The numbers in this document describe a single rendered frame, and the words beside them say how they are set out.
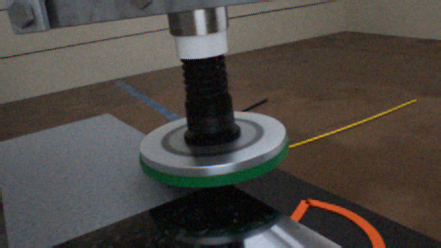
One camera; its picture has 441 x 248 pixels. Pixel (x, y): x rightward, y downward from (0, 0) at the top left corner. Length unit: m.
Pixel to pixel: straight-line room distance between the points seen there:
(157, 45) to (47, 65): 1.35
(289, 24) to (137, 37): 2.33
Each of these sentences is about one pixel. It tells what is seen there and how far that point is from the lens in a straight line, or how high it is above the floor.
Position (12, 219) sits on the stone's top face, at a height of 0.83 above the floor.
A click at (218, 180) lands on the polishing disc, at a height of 0.87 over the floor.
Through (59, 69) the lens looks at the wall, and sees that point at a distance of 5.34.
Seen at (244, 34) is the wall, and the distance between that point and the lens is 6.13.
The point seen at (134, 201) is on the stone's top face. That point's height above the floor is 0.83.
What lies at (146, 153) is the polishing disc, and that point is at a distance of 0.60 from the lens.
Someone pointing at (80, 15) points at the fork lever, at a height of 1.08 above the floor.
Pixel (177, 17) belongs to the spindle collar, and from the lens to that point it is 0.56.
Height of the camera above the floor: 1.11
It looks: 20 degrees down
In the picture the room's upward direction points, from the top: 7 degrees counter-clockwise
